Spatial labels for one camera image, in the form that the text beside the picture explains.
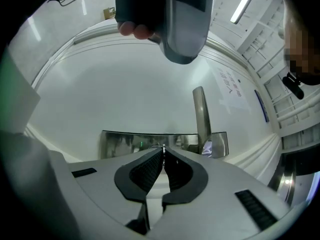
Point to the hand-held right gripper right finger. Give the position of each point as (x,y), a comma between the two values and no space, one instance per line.
(220,184)

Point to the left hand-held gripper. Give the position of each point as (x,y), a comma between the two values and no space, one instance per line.
(137,4)

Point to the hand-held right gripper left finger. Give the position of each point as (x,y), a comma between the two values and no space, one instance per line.
(105,179)

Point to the thin metal part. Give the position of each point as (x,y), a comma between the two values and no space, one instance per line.
(164,147)

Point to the metal door lock plate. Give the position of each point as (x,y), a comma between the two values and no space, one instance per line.
(120,144)

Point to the white printed paper sheet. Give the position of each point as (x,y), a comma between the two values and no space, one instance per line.
(230,86)

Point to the dark glass door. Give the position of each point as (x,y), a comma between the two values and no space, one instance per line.
(300,164)

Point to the person's left hand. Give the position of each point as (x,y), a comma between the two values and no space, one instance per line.
(127,29)

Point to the long ceiling light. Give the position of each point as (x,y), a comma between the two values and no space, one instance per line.
(240,9)

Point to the small cardboard box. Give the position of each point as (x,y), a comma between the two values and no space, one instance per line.
(109,12)

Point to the person's head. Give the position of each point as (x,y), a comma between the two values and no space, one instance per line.
(302,46)

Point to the blue wall sign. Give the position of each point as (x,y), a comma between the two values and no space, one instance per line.
(262,106)

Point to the black head-worn camera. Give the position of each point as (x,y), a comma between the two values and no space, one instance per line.
(293,85)

